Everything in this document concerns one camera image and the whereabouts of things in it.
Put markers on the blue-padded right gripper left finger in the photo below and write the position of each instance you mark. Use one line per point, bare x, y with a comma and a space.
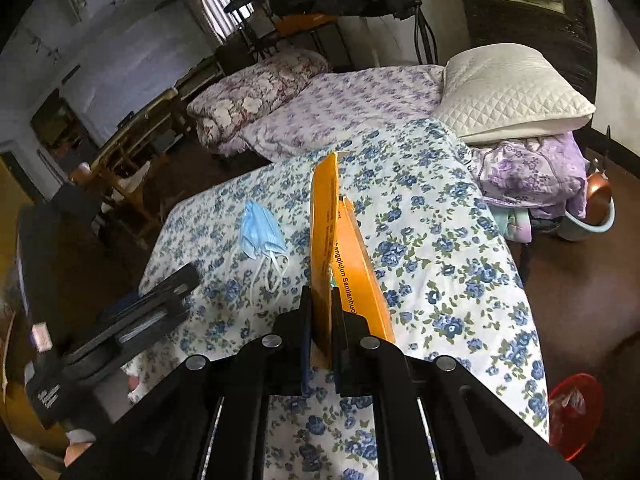
306, 309

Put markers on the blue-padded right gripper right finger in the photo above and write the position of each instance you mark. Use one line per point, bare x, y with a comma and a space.
339, 342

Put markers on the blue face mask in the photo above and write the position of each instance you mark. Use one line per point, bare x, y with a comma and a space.
261, 239

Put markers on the red trash bin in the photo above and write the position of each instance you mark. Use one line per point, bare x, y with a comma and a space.
575, 411

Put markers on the bare human hand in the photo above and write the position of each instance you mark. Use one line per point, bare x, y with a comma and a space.
79, 440

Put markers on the blue floral quilt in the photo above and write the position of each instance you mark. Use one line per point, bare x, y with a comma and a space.
444, 269

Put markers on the wooden chair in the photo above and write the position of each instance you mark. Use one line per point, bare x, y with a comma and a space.
117, 192

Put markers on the purple floral bed sheet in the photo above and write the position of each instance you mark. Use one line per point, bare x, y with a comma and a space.
337, 107

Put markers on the pink floral rolled comforter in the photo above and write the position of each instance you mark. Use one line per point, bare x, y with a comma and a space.
238, 100

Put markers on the wooden desk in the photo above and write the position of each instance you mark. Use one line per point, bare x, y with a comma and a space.
165, 113

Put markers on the purple floral folded blanket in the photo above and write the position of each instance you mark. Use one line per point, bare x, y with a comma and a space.
545, 175

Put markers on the copper colored pan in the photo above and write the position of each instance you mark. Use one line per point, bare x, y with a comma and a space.
599, 189

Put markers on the white quilted pillow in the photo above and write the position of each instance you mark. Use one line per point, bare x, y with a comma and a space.
508, 92

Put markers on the black floor fan stand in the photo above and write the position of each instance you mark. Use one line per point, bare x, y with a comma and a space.
424, 40

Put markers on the framed landscape painting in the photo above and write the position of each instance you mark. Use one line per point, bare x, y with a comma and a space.
562, 30

